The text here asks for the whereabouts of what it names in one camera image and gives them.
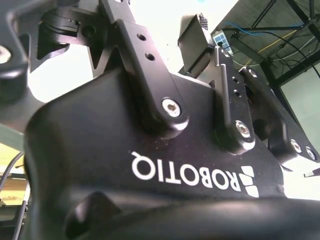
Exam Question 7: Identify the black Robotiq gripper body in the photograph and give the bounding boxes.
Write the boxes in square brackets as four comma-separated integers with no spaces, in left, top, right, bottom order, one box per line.
[22,68,320,240]

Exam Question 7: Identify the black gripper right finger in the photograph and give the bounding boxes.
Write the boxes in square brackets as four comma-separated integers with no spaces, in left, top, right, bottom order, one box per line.
[212,46,320,174]

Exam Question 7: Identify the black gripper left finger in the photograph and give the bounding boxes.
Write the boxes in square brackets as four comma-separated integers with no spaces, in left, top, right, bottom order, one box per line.
[0,0,190,140]

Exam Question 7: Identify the silver square CPU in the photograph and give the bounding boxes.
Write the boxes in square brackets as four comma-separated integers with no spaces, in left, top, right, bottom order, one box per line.
[177,13,214,77]

